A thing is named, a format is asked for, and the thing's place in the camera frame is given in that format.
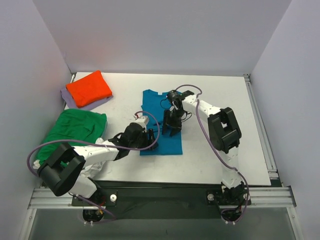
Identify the purple cable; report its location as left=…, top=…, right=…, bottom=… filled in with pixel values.
left=174, top=84, right=251, bottom=225
left=26, top=111, right=161, bottom=225

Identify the green t shirt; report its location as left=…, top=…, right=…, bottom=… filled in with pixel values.
left=36, top=109, right=108, bottom=167

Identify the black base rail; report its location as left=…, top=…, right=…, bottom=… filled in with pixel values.
left=71, top=180, right=252, bottom=222

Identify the white t shirt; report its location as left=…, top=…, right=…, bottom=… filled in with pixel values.
left=26, top=137, right=118, bottom=178

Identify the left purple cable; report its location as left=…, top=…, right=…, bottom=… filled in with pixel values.
left=26, top=111, right=161, bottom=225

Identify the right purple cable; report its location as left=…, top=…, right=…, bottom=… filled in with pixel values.
left=174, top=84, right=251, bottom=225

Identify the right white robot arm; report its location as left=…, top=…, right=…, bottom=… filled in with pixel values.
left=162, top=90, right=243, bottom=204

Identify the folded orange t shirt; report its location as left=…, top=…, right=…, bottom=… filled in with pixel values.
left=65, top=70, right=113, bottom=108

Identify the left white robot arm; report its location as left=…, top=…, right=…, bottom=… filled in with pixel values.
left=36, top=122, right=159, bottom=206

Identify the aluminium front frame rail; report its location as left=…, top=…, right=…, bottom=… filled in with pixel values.
left=27, top=187, right=296, bottom=210

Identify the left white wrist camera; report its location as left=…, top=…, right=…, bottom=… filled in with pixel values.
left=134, top=113, right=149, bottom=129

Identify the teal blue t shirt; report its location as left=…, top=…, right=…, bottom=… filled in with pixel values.
left=139, top=89, right=183, bottom=156

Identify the folded lavender t shirt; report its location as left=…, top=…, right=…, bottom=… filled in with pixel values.
left=60, top=88, right=113, bottom=111

